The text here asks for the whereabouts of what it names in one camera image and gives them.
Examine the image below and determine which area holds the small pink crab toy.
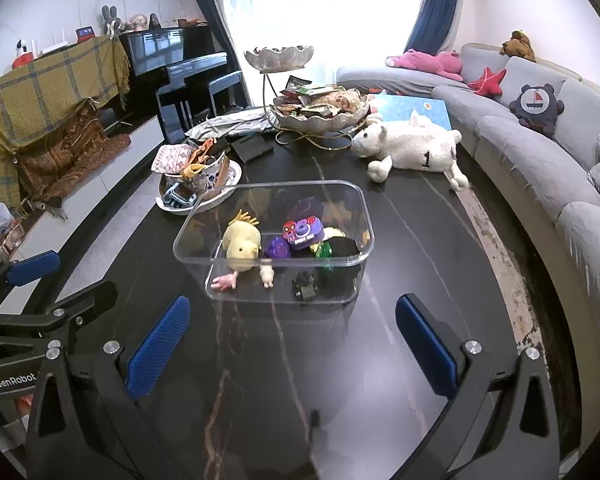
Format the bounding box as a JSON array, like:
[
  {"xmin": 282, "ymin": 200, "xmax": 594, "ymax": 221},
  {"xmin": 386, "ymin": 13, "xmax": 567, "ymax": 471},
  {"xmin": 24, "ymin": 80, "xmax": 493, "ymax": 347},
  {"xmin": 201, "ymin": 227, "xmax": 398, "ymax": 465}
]
[{"xmin": 210, "ymin": 271, "xmax": 239, "ymax": 292}]

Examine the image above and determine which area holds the yellow plush chick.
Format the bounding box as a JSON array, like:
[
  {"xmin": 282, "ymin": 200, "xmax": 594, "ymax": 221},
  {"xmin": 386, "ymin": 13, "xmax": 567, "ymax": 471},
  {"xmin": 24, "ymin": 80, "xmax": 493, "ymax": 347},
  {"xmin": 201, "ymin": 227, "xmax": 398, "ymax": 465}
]
[{"xmin": 222, "ymin": 210, "xmax": 261, "ymax": 273}]

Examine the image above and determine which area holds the small dark green toy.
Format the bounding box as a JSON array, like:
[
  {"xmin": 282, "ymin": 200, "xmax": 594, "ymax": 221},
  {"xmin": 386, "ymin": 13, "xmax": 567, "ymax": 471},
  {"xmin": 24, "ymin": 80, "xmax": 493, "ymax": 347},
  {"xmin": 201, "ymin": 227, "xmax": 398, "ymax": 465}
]
[{"xmin": 291, "ymin": 271, "xmax": 317, "ymax": 302}]

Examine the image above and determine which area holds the purple grape toy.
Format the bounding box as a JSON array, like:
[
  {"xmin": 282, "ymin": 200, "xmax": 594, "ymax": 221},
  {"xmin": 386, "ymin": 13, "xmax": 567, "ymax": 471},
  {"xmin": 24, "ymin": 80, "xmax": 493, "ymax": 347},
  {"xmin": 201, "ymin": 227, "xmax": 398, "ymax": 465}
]
[{"xmin": 264, "ymin": 236, "xmax": 291, "ymax": 259}]

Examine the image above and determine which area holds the purple spiderman toy camera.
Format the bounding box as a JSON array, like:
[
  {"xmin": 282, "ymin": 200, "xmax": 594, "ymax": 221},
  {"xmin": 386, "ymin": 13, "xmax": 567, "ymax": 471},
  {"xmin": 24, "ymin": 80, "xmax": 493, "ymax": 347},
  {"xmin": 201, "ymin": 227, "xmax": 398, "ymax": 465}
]
[{"xmin": 283, "ymin": 216, "xmax": 324, "ymax": 250}]

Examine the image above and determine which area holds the mooncake cookie keychain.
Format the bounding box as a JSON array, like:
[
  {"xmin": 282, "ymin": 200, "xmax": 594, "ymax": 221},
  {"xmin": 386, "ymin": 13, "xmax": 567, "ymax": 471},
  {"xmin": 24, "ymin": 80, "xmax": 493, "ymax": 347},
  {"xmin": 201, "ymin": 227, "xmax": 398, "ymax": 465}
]
[{"xmin": 323, "ymin": 226, "xmax": 347, "ymax": 242}]

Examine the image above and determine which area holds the white tray with clutter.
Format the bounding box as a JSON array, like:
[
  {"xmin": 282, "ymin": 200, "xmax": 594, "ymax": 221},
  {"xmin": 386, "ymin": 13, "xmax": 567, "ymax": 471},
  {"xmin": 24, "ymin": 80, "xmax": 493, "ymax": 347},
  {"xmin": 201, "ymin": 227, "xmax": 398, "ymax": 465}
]
[{"xmin": 151, "ymin": 138, "xmax": 242, "ymax": 216}]

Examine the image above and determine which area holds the brown patterned throw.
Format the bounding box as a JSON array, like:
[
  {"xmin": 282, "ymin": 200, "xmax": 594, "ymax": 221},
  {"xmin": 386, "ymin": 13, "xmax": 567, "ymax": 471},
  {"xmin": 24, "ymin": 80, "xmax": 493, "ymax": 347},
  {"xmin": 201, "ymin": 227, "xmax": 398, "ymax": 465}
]
[{"xmin": 15, "ymin": 100, "xmax": 131, "ymax": 217}]

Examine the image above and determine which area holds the yellow plaid blanket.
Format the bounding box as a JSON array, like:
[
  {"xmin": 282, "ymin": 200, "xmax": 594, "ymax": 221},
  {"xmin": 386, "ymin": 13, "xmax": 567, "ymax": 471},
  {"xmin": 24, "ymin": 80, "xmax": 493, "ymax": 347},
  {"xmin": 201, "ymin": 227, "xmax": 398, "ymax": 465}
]
[{"xmin": 0, "ymin": 36, "xmax": 131, "ymax": 208}]

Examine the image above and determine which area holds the clear plastic bin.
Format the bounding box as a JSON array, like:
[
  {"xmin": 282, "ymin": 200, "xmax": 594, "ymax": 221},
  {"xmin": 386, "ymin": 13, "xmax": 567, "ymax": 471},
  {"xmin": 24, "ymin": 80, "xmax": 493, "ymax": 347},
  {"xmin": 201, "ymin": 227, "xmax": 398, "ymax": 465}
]
[{"xmin": 173, "ymin": 180, "xmax": 375, "ymax": 306}]

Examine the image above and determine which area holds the white plush sheep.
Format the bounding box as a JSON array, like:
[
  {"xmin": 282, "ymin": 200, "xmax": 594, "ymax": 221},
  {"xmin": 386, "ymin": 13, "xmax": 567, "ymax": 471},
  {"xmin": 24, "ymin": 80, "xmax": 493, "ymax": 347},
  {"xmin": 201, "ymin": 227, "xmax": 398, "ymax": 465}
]
[{"xmin": 351, "ymin": 110, "xmax": 469, "ymax": 192}]

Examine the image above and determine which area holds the black piano bench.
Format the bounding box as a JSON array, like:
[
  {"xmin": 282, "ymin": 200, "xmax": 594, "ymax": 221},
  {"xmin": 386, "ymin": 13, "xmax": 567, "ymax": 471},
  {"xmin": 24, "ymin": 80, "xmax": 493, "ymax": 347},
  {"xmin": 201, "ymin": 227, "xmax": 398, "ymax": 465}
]
[{"xmin": 156, "ymin": 70, "xmax": 246, "ymax": 144}]

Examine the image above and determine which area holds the grey curved sofa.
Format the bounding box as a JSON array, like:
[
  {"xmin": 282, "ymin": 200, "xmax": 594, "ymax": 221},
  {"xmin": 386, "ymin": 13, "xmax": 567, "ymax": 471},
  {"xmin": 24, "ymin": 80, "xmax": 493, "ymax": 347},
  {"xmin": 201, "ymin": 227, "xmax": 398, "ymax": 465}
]
[{"xmin": 334, "ymin": 42, "xmax": 600, "ymax": 361}]

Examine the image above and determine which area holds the blue book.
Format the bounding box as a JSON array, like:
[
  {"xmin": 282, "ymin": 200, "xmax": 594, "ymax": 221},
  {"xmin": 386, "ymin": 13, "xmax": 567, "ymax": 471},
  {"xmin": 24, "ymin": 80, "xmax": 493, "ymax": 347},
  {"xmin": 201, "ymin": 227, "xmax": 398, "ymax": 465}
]
[{"xmin": 368, "ymin": 93, "xmax": 452, "ymax": 130}]

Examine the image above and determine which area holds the black piano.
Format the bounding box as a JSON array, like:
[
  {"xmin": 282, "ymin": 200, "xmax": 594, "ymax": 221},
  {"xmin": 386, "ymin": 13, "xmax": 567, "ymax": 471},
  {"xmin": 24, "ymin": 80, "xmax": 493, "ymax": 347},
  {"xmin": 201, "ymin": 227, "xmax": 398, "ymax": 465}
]
[{"xmin": 120, "ymin": 26, "xmax": 228, "ymax": 114}]

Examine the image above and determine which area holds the two-tier silver snack stand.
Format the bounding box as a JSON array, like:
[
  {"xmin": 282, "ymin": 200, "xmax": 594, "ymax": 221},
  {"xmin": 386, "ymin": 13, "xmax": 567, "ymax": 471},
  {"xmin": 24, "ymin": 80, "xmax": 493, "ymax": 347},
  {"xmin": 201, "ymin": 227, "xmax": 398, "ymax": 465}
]
[{"xmin": 244, "ymin": 46, "xmax": 370, "ymax": 152}]

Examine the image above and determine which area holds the dark gear shaped cushion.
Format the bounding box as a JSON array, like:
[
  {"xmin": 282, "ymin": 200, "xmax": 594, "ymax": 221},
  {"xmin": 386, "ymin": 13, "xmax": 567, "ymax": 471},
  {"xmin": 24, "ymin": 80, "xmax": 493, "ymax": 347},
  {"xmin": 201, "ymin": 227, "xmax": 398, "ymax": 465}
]
[{"xmin": 509, "ymin": 84, "xmax": 565, "ymax": 138}]

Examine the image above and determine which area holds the red star pillow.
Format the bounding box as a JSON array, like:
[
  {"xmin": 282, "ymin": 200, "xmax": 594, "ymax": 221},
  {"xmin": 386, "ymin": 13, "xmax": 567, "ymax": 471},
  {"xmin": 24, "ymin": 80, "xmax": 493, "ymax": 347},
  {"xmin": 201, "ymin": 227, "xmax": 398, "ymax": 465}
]
[{"xmin": 467, "ymin": 67, "xmax": 506, "ymax": 98}]

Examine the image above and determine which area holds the pink plush toy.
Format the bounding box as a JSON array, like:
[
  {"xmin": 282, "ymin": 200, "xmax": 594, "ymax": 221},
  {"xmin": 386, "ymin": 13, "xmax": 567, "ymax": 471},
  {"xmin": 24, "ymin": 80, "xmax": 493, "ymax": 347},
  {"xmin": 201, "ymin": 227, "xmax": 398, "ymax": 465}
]
[{"xmin": 385, "ymin": 49, "xmax": 464, "ymax": 82}]

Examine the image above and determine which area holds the brown teddy bear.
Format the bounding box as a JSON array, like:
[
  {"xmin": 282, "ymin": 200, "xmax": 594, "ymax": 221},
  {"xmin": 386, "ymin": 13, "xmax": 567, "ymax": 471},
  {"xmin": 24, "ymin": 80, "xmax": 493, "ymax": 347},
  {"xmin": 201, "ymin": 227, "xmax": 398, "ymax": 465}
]
[{"xmin": 500, "ymin": 30, "xmax": 535, "ymax": 62}]

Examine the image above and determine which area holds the blue curtain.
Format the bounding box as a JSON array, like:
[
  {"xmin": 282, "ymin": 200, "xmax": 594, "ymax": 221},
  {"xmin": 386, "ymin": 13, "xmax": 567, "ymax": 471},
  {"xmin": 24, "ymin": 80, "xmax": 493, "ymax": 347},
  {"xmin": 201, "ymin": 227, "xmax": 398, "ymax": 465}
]
[{"xmin": 405, "ymin": 0, "xmax": 458, "ymax": 54}]

